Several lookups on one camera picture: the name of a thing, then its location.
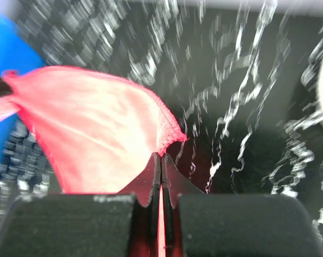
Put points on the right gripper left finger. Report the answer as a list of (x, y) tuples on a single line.
[(121, 224)]

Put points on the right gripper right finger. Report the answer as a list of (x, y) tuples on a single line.
[(198, 224)]

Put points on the pink towel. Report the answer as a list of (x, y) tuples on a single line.
[(97, 130)]

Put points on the blue plastic bin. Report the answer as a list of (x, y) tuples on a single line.
[(15, 54)]

